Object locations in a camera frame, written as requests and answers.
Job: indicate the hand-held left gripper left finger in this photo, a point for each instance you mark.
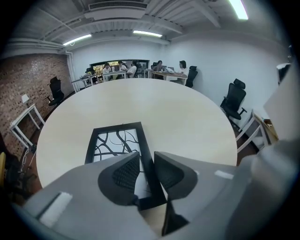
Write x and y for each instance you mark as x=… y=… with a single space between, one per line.
x=112 y=185

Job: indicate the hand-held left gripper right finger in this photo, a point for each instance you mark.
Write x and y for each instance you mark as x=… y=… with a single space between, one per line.
x=185 y=180

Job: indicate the black framed picture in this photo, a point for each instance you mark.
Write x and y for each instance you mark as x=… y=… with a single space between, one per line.
x=143 y=140

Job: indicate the black office chair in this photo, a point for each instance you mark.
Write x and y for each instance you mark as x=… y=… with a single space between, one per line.
x=56 y=93
x=191 y=75
x=234 y=100

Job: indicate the wooden office desk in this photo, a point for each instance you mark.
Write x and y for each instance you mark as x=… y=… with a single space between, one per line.
x=168 y=74

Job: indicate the white office desk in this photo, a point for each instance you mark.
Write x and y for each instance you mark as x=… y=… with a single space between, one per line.
x=112 y=74
x=82 y=80

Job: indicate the small white side table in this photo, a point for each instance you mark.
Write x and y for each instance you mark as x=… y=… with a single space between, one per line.
x=22 y=117

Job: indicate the dark framed window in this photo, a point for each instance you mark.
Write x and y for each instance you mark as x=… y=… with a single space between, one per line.
x=98 y=63

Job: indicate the white table lamp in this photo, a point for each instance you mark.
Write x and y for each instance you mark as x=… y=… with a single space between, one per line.
x=25 y=98

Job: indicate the ceiling tube light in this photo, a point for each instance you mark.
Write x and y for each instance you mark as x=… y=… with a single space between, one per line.
x=77 y=39
x=147 y=33
x=239 y=9

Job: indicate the white ceiling air conditioner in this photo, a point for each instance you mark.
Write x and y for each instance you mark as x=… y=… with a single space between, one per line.
x=114 y=12

